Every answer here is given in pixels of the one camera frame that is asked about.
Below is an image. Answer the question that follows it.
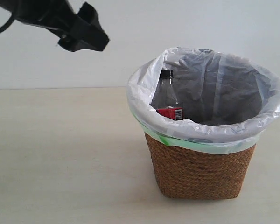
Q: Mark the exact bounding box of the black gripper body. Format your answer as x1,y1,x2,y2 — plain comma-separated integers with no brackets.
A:
14,0,79,39

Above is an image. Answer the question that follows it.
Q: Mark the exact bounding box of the red label clear bottle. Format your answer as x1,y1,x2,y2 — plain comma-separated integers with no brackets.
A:
155,70,183,121

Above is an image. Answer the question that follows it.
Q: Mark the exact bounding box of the white plastic bin liner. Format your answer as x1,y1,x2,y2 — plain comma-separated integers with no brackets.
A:
126,48,280,143

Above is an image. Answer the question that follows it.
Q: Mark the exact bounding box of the light green trash bag edge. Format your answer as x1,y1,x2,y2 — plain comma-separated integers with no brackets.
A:
140,123,262,154

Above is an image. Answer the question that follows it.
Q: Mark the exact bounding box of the woven brown wicker basket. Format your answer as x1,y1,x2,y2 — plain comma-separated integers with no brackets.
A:
145,134,255,200

